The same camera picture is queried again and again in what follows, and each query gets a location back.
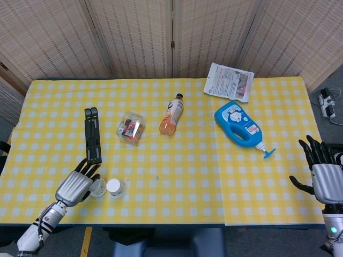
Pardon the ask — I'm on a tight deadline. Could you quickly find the black folding stand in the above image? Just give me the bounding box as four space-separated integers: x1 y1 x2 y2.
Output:
84 107 103 164

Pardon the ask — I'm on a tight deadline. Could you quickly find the black bracket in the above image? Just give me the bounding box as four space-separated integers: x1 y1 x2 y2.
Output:
0 141 12 156

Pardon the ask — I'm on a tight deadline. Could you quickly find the white cable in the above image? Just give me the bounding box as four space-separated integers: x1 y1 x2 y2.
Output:
328 87 343 126

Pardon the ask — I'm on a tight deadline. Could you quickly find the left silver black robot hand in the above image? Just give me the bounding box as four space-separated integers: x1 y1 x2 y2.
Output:
55 157 102 208

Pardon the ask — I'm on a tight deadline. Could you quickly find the yellow floor tape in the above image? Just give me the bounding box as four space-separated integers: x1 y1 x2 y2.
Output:
80 226 93 257

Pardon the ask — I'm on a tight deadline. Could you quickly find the white printed pouch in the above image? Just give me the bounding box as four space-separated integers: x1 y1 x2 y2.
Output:
203 62 255 103

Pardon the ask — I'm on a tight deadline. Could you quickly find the yellow checkered tablecloth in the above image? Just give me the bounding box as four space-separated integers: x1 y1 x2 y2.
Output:
0 77 325 227

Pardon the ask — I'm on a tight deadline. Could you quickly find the blue cartoon pump bottle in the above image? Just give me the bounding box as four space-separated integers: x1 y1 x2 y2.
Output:
214 101 277 160

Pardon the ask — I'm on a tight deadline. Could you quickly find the orange drink bottle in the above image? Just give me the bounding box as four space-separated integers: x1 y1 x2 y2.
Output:
159 93 185 137

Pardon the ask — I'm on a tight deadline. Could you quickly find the white power strip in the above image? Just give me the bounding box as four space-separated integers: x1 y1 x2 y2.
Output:
318 88 337 119

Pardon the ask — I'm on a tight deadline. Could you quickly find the bamboo folding screen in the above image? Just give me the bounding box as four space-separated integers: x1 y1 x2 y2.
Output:
0 0 343 127

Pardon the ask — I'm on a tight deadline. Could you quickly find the small white jar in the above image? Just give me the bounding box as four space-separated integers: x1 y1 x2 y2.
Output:
106 178 127 199

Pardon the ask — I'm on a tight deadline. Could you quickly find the clear plastic snack box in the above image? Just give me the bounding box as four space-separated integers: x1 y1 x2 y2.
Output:
115 111 147 147

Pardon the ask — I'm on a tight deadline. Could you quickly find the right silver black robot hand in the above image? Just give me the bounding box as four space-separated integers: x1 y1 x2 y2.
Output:
289 134 343 205

